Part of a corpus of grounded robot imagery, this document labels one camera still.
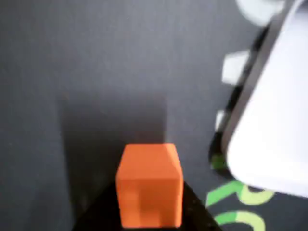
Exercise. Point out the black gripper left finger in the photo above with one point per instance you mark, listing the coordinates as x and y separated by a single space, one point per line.
103 211

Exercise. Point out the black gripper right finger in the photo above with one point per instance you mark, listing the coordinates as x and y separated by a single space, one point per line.
195 211

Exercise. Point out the orange wooden block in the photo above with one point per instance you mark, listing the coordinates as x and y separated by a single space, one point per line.
149 187

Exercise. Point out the white rectangular tray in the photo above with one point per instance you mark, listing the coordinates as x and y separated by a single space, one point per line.
276 120

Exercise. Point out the dark mat with printed letters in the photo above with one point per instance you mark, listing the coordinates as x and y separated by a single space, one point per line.
96 72

